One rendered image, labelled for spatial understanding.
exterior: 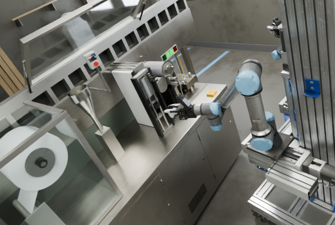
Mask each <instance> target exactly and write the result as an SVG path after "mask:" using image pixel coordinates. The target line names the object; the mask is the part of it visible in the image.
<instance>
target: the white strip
mask: <svg viewBox="0 0 335 225"><path fill-rule="evenodd" d="M105 73H110V74H113V76H114V78H115V80H116V82H117V84H118V86H119V88H120V90H121V91H122V93H123V95H124V97H125V99H126V101H127V103H128V105H129V107H130V109H131V110H132V112H133V114H134V116H135V118H136V120H137V122H138V124H141V125H145V126H149V127H153V128H154V126H153V124H152V122H151V120H150V118H149V116H148V114H147V112H146V110H145V108H144V106H143V104H142V102H141V100H140V98H139V96H138V94H137V92H136V90H135V88H134V86H133V84H132V82H131V80H130V78H132V75H133V74H134V73H133V72H132V71H118V70H113V71H105Z"/></svg>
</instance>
